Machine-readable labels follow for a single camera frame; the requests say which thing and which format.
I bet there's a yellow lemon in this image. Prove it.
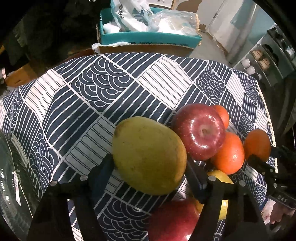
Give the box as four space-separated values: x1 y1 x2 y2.
195 170 233 220

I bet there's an orange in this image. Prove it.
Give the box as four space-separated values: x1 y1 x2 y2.
243 129 271 162
212 105 229 129
211 132 245 175

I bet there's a large red apple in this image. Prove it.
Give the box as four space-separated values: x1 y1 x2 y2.
171 103 226 161

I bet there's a yellow-green mango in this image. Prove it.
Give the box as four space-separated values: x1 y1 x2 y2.
112 116 187 195

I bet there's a person's right hand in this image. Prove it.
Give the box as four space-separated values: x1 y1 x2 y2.
261 199 294 225

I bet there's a dark fruit tray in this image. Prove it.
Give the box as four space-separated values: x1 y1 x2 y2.
1 132 39 240

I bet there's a navy white patterned tablecloth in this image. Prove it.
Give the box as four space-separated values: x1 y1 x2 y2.
1 53 275 240

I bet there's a shoe rack shelf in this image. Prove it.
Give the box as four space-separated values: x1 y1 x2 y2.
233 24 295 87

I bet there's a teal cardboard box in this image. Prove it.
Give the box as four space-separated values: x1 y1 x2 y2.
99 8 202 49

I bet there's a clear plastic bag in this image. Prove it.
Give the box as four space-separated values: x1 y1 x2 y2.
147 9 200 37

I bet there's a white printed plastic bag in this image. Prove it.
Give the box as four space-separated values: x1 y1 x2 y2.
110 0 154 32

